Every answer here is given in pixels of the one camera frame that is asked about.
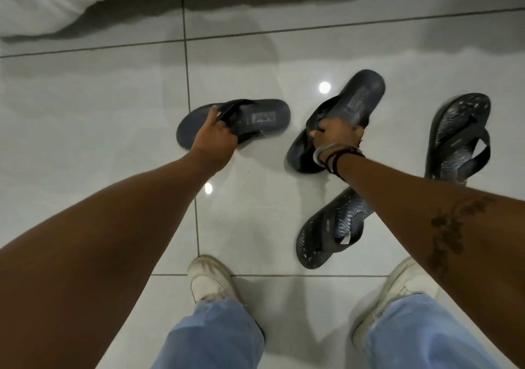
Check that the person's right hand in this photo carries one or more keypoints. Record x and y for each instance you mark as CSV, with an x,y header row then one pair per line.
x,y
338,133

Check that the person's left hand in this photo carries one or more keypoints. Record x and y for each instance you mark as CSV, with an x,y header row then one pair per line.
x,y
212,139

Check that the person's left fingers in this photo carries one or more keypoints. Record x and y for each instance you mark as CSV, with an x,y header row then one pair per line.
x,y
214,115

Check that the person's right fingers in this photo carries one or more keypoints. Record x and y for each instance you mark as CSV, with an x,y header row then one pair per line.
x,y
318,131

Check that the plain dark flip-flop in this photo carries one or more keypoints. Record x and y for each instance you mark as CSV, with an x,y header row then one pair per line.
x,y
262,116
352,98

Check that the person's left forearm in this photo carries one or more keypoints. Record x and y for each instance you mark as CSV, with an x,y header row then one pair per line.
x,y
102,249

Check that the person's right forearm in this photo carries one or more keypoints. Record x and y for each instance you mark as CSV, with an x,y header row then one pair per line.
x,y
430,225

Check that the silver bangle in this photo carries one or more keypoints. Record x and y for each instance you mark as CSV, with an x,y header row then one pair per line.
x,y
316,156

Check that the patterned black flip-flop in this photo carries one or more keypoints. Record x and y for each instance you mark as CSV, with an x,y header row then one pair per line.
x,y
451,135
328,233

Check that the white left shoe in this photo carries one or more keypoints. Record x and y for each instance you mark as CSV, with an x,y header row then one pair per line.
x,y
209,276

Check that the white shoe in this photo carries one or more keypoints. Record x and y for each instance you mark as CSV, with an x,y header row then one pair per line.
x,y
209,276
400,284

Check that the white right shoe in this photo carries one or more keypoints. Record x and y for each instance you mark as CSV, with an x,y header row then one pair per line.
x,y
400,284

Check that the light blue jeans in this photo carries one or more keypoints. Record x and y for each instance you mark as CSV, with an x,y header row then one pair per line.
x,y
213,340

